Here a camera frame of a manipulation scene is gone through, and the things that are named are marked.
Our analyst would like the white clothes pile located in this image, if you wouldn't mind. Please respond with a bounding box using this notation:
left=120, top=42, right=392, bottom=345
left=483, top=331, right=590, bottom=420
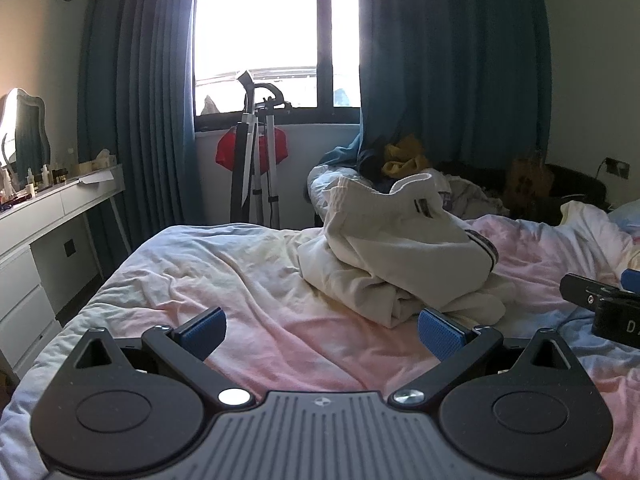
left=307, top=165, right=509, bottom=220

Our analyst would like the pastel pillow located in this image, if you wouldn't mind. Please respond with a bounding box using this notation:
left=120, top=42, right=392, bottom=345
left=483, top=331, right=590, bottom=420
left=608, top=200, right=640, bottom=240

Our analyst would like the black nightstand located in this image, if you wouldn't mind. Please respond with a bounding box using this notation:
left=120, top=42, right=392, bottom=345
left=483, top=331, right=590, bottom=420
left=546, top=164, right=610, bottom=210

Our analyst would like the white vanity desk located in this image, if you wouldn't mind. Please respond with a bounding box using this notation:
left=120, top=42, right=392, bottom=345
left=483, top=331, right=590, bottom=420
left=1, top=165, right=131, bottom=382

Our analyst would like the folded exercise machine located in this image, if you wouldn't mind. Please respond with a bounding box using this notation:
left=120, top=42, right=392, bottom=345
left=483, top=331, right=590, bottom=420
left=230, top=72, right=292, bottom=229

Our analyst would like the yellow garment on pile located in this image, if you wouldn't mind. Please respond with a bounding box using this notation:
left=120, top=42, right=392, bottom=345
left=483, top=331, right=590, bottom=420
left=382, top=136, right=431, bottom=180

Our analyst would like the red cloth on machine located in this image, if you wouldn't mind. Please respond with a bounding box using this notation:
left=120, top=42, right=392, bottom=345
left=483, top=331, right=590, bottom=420
left=215, top=127, right=288, bottom=174

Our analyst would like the left teal curtain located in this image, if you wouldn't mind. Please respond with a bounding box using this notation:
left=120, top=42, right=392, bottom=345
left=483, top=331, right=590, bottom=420
left=77, top=0, right=205, bottom=275

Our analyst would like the teal curtain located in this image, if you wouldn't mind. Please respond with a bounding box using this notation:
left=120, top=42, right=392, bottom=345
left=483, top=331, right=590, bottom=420
left=354, top=0, right=554, bottom=181
left=77, top=0, right=205, bottom=275

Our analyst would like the white framed vanity mirror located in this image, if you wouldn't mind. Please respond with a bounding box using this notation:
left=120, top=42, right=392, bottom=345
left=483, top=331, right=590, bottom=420
left=1, top=88, right=51, bottom=177

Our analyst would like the right teal curtain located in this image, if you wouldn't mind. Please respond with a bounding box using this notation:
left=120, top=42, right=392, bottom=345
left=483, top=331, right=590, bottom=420
left=354, top=0, right=554, bottom=181

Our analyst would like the black wall socket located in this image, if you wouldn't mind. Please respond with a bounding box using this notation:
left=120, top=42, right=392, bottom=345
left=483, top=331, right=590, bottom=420
left=604, top=157, right=630, bottom=180

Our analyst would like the window frame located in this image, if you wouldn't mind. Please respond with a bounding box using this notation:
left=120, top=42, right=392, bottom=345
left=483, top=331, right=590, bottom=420
left=194, top=0, right=360, bottom=131

